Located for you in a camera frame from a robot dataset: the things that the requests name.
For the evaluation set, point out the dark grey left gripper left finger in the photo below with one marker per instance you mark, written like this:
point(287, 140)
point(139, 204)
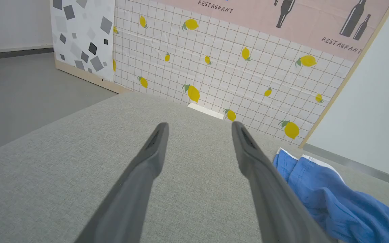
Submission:
point(137, 182)

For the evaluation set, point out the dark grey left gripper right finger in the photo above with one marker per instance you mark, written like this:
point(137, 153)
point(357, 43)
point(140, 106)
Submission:
point(268, 195)

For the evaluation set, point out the blue garment with white stripes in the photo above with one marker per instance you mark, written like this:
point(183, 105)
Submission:
point(336, 199)

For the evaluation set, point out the white box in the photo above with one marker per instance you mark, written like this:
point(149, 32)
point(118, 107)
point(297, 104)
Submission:
point(205, 111)

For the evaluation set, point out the lemon print partition panel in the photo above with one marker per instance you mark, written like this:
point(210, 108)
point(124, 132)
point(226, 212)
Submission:
point(235, 67)

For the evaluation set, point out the grey squares print partition panel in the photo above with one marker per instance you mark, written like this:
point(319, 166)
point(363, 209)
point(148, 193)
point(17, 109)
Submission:
point(79, 37)

